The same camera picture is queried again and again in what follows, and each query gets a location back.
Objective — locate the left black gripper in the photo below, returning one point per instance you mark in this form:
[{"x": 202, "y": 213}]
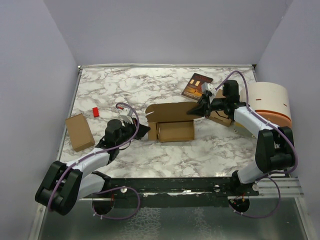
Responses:
[{"x": 141, "y": 131}]

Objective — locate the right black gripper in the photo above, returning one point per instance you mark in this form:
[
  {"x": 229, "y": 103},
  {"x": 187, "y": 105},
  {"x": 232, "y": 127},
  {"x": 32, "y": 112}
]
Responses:
[{"x": 202, "y": 111}]

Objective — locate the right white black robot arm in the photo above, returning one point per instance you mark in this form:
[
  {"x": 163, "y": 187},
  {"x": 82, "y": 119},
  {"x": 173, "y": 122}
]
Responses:
[{"x": 275, "y": 145}]

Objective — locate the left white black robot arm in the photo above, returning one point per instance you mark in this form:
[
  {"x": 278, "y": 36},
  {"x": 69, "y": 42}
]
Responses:
[{"x": 65, "y": 183}]

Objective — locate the folded brown cardboard box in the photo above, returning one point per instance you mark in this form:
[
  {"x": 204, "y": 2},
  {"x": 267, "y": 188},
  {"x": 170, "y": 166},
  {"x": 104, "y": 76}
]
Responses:
[{"x": 219, "y": 116}]

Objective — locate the dark orange paperback book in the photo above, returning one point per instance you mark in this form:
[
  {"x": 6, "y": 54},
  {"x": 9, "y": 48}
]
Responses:
[{"x": 193, "y": 89}]

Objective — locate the small red block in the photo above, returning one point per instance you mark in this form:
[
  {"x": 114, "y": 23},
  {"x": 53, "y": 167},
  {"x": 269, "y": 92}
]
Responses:
[{"x": 95, "y": 112}]

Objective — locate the small cardboard piece left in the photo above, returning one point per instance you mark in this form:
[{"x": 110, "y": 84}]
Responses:
[{"x": 79, "y": 132}]

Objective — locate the white orange tape dispenser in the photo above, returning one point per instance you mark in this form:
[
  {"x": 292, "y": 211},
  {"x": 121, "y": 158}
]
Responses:
[{"x": 270, "y": 101}]

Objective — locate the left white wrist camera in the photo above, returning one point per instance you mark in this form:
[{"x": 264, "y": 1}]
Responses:
[{"x": 126, "y": 115}]

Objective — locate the black mounting rail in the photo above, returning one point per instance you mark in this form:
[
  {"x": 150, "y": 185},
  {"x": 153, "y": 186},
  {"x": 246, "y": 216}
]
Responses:
[{"x": 173, "y": 192}]

